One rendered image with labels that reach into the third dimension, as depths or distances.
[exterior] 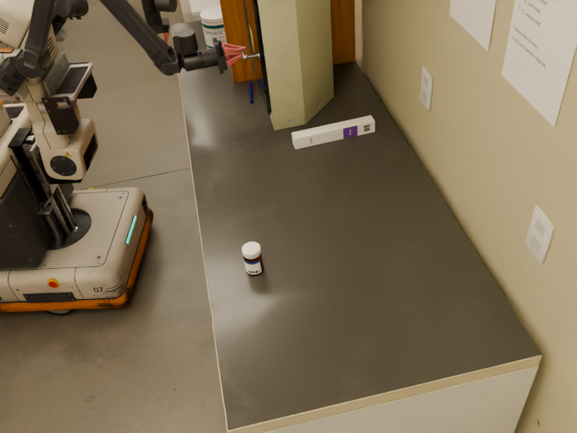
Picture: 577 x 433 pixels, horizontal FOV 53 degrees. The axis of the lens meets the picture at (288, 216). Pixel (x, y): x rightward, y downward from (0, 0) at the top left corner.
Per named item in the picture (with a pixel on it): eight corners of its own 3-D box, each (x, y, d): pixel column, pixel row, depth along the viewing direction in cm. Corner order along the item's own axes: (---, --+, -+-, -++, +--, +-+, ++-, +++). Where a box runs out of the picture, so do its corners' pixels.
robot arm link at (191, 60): (182, 67, 189) (184, 75, 185) (178, 47, 185) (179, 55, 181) (203, 63, 190) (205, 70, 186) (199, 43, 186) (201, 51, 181)
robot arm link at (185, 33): (167, 61, 191) (163, 74, 185) (160, 27, 183) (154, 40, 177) (203, 58, 190) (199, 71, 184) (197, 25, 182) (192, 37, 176)
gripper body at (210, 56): (220, 43, 181) (197, 47, 180) (226, 73, 187) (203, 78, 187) (217, 36, 186) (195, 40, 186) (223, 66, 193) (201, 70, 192)
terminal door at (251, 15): (257, 74, 217) (241, -34, 190) (270, 117, 195) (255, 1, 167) (254, 75, 217) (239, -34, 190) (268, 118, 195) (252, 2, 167)
